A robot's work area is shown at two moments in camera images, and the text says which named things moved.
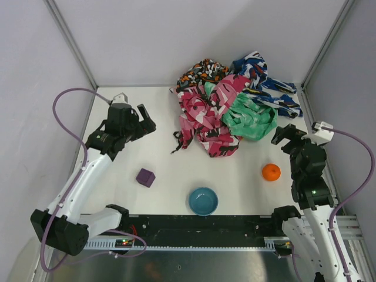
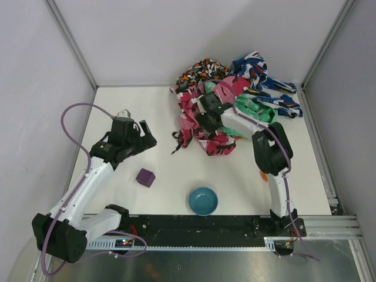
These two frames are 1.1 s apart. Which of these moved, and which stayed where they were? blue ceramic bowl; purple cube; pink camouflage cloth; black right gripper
Moved: black right gripper
Stayed: blue ceramic bowl; purple cube; pink camouflage cloth
